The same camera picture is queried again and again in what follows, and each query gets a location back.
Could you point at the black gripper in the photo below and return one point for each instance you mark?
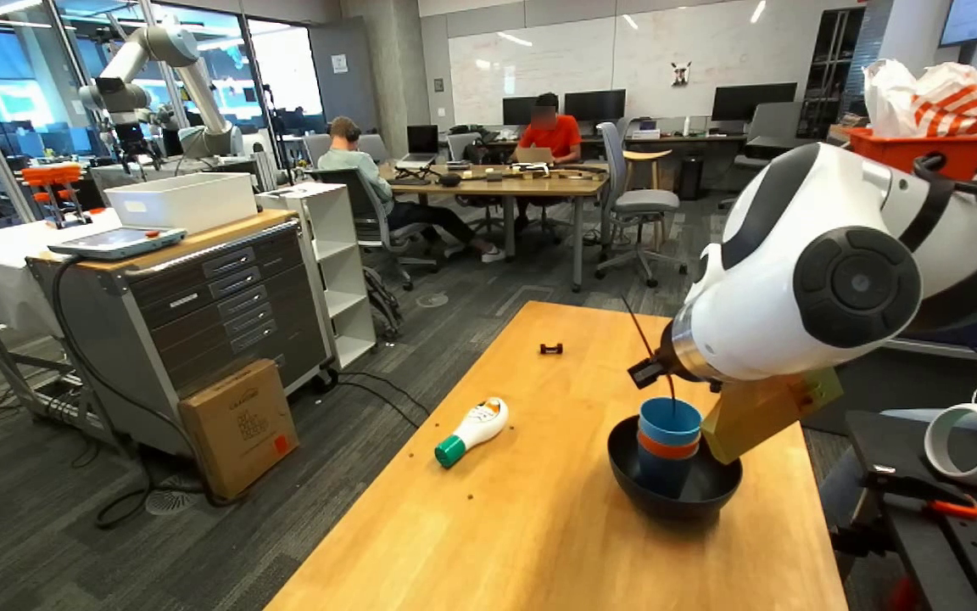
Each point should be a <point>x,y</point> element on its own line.
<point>654,365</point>

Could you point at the light blue plastic cup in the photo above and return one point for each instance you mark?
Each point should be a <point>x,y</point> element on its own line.
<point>669,420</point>

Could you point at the dark teal plastic cup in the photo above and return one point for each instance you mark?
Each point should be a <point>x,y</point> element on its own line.
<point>663,475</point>

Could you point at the orange plastic cup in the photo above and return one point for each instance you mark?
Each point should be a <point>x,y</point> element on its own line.
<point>669,453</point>

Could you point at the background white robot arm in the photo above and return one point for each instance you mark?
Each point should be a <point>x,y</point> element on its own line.
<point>126,103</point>

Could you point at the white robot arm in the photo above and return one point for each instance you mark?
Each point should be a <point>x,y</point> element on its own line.
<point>826,255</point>

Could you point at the black bowl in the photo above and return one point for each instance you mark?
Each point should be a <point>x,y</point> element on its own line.
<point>707,490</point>

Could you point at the small black clip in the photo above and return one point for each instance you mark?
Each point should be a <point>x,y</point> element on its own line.
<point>551,352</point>

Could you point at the white bottle green cap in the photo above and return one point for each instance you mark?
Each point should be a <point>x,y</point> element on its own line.
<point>480,427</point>

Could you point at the wooden background table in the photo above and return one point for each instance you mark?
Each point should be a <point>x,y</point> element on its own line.
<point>509,186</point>

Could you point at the person in orange shirt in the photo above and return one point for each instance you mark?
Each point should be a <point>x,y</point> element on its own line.
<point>551,136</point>

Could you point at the white shelf unit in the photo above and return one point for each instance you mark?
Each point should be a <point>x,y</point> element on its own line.
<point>325,215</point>

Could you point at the orange plastic bin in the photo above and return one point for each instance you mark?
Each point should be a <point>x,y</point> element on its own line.
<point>958,154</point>

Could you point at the person in green shirt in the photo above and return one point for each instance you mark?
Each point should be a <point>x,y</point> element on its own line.
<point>343,154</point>

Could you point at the cardboard box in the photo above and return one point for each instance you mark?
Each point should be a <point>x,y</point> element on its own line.
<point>243,429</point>

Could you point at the grey drawer cabinet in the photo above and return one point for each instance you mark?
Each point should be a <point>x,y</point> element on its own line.
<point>154,331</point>

